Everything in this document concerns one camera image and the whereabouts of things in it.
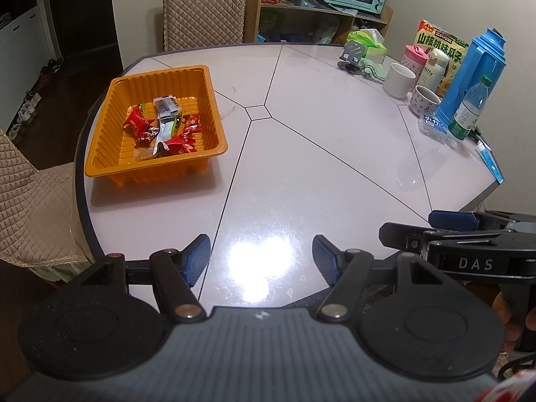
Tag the blue tissue pack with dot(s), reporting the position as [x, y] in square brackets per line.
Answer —
[431, 123]

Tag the grey phone stand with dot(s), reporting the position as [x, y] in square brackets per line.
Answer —
[351, 52]

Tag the white cabinet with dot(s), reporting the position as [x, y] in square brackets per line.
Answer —
[21, 42]

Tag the beige quilted chair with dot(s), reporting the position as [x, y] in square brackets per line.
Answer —
[33, 205]
[201, 8]

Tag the white thermos bottle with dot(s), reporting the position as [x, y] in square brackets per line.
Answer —
[431, 71]

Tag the patterned white mug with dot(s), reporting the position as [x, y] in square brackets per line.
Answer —
[423, 102]

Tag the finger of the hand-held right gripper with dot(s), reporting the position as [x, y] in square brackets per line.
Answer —
[452, 220]
[404, 236]

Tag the person's right hand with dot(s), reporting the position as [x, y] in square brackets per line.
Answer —
[511, 331]

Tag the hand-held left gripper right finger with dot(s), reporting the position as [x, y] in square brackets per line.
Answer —
[326, 258]

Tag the green tissue box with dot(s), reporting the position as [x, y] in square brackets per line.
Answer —
[374, 52]

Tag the wooden shelf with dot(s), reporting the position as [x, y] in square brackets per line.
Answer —
[293, 12]

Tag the blue tube on table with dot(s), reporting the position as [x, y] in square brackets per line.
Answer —
[492, 165]

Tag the row of shoes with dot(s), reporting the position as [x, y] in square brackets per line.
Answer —
[29, 106]

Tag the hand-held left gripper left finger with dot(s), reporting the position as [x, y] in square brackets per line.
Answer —
[197, 258]

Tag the white silver snack packet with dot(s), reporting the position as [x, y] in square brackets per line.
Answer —
[164, 132]

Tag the green yellow snack box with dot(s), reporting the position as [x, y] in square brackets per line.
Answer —
[444, 46]

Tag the blue thermos jug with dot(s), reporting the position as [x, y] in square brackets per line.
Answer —
[473, 75]

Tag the white plastic bag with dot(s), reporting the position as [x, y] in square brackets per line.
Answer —
[325, 33]

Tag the brown candy clear wrapper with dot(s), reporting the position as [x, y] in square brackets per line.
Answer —
[142, 153]

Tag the green label water bottle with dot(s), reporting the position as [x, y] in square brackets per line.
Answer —
[467, 115]

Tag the orange plastic tray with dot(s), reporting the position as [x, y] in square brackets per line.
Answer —
[113, 150]

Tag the red candy white print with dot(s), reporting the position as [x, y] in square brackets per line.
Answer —
[146, 137]

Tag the pink lidded cup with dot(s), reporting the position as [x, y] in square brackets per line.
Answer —
[412, 60]

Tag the green cloth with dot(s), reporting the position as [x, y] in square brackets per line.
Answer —
[374, 70]

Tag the red white patterned clothing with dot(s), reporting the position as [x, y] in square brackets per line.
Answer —
[515, 389]

